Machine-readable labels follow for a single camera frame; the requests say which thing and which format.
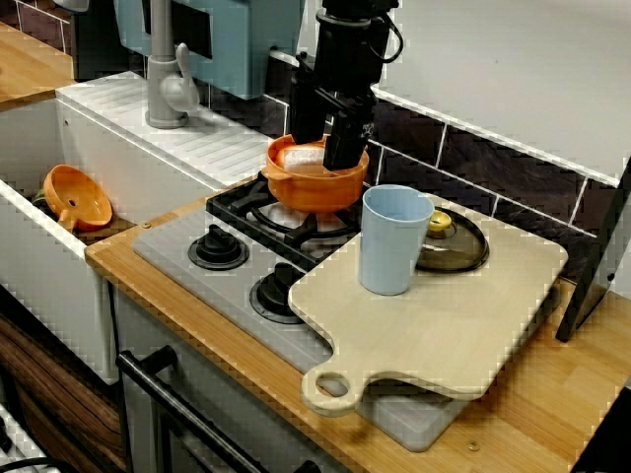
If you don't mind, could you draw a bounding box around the grey toy faucet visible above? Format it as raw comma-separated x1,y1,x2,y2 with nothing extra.
144,0,201,130

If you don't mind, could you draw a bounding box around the grey toy stove top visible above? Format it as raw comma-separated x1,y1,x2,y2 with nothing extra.
131,171,467,453

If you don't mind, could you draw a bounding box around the teal box with black window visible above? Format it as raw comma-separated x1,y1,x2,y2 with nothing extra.
112,0,307,100

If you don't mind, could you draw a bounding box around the orange plastic pot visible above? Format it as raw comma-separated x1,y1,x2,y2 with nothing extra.
259,133,371,214

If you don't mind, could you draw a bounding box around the black cable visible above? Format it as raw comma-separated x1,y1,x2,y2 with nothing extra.
0,456,68,473

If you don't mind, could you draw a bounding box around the light blue plastic cup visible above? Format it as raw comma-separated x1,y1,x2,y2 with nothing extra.
361,184,436,297

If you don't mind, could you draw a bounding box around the black oven door handle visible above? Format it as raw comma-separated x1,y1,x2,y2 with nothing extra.
115,344,321,473

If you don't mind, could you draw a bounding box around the glass lid with yellow knob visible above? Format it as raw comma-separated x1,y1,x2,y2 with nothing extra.
413,206,491,272

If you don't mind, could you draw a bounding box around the white toy oven front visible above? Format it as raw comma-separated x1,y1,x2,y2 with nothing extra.
112,290,346,473

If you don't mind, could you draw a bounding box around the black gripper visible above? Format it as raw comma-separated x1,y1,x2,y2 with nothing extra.
289,46,390,171

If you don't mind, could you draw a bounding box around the black stove knob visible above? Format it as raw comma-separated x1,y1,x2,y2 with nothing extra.
186,224,251,271
248,261,310,325

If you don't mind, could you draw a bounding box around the orange plastic funnel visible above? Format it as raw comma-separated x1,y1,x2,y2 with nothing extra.
42,165,114,233

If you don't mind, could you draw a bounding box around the dark slanted panel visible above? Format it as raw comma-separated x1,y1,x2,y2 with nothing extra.
555,157,631,344

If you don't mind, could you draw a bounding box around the light wooden cutting board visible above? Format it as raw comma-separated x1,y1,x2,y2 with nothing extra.
287,192,570,419

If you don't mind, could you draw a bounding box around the black burner grate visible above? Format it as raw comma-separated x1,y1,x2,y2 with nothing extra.
205,169,369,272

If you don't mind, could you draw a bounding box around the white toy sink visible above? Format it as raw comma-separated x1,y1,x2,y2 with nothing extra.
0,71,277,385

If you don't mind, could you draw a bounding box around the white sponge block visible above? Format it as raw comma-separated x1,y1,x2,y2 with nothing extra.
275,142,326,174

